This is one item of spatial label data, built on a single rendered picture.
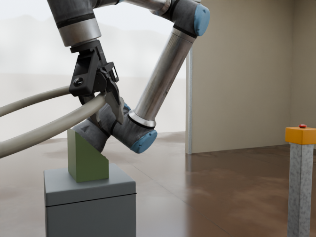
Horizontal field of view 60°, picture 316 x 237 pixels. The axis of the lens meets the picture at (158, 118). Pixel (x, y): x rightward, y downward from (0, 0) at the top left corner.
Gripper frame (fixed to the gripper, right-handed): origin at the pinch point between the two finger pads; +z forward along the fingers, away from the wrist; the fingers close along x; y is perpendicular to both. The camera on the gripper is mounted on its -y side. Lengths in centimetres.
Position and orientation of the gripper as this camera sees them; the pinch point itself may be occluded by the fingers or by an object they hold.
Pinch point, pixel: (108, 122)
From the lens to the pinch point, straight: 70.8
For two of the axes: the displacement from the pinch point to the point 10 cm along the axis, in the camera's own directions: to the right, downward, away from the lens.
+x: -9.4, 1.7, 2.8
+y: 1.9, -4.0, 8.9
